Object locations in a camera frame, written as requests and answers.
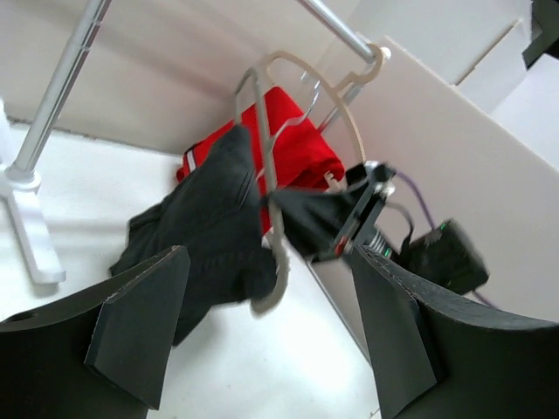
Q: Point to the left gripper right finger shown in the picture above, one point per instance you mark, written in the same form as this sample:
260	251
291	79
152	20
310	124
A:
436	354

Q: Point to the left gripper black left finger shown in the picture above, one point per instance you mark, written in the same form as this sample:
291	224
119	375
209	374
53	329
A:
99	353

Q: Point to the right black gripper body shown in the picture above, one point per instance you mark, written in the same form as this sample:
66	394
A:
360	228

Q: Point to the black denim trousers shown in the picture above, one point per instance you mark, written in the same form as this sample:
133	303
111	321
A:
215	214

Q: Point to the cream wooden hanger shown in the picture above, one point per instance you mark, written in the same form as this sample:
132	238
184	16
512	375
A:
337	93

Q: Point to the red garment with white stripes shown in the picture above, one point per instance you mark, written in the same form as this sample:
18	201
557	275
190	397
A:
302	156

